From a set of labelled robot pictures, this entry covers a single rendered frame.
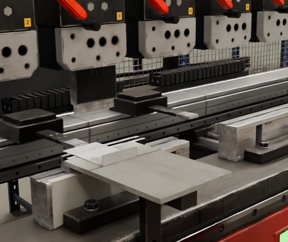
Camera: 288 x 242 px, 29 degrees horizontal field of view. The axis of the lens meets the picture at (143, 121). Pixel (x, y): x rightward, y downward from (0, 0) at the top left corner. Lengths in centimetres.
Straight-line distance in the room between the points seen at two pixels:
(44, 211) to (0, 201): 250
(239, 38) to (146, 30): 30
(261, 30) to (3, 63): 72
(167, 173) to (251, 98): 95
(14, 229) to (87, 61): 35
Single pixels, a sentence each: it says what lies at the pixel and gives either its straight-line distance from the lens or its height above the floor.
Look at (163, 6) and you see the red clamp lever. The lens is 109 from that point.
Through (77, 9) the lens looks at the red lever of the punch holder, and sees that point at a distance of 95.
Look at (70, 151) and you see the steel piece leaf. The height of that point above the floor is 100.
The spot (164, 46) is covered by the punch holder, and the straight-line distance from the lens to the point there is 115.
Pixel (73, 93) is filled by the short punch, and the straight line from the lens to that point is 106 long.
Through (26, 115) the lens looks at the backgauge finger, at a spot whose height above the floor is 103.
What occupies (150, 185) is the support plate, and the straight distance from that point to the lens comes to 92.
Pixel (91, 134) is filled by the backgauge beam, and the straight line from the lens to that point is 141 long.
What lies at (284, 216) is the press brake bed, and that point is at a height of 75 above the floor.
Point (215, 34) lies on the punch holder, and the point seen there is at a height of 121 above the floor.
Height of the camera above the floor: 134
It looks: 15 degrees down
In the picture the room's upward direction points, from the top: 1 degrees counter-clockwise
